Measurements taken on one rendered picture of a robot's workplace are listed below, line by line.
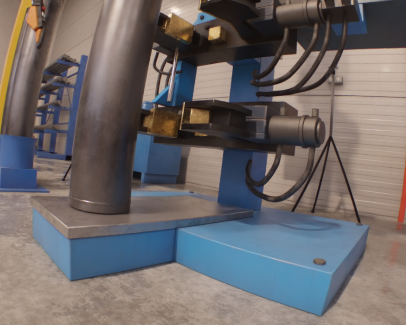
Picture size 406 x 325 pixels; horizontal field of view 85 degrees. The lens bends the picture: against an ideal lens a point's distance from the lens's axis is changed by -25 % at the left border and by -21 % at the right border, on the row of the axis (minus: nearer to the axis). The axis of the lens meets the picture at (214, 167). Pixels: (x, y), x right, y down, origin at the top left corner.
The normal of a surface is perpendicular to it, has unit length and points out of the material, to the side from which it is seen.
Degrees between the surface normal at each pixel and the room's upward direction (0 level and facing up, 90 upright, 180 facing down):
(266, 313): 0
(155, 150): 90
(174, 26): 90
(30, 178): 90
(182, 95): 90
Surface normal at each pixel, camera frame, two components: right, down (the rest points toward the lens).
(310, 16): -0.50, 0.71
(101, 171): 0.40, 0.07
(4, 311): 0.11, -0.99
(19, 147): 0.73, 0.10
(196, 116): 0.07, 0.03
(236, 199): -0.61, -0.06
